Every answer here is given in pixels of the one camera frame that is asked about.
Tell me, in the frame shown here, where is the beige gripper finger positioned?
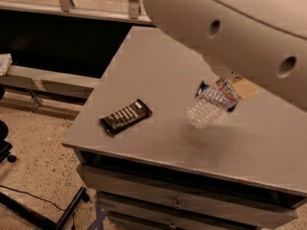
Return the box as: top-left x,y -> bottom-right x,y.
230,78 -> 259,101

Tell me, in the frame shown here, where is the clear plastic water bottle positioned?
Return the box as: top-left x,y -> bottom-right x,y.
186,79 -> 233,128

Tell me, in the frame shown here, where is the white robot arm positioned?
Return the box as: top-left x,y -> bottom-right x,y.
143,0 -> 307,110

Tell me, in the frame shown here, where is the blue snack bar wrapper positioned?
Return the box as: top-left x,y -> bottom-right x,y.
196,80 -> 240,112

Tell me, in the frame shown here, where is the black snack bar wrapper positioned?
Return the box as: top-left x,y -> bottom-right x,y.
99,99 -> 153,134

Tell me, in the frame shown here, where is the grey drawer cabinet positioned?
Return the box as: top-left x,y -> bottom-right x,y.
62,27 -> 307,230

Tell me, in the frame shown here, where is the black stand base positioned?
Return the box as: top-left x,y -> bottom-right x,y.
0,186 -> 90,230

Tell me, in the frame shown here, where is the grey metal bench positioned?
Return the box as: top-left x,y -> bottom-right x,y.
0,65 -> 100,105

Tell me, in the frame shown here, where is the white box on bench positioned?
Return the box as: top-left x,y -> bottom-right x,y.
0,54 -> 12,76

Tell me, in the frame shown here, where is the black chair wheel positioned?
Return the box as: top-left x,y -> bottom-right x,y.
8,154 -> 16,163

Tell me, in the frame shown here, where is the metal railing frame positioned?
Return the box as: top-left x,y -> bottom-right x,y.
0,0 -> 153,26

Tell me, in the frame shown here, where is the black floor cable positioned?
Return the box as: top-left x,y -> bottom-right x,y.
0,184 -> 66,213

